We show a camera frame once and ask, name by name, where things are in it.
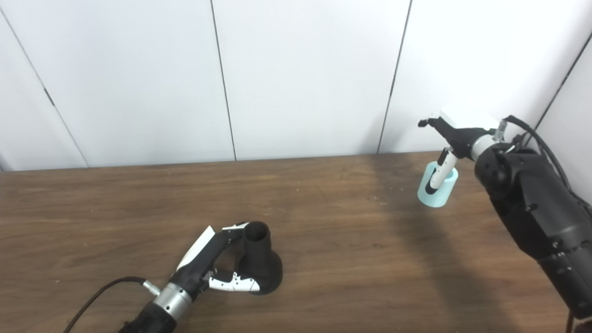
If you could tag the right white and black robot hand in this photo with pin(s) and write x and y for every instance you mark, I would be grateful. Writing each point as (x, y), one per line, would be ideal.
(462, 132)

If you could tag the black nozzle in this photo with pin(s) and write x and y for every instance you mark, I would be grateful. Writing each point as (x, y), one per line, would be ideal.
(261, 266)

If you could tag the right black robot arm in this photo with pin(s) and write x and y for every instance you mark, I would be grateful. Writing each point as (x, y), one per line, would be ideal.
(536, 203)

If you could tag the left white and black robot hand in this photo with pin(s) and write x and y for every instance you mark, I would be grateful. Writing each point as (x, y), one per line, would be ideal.
(199, 261)

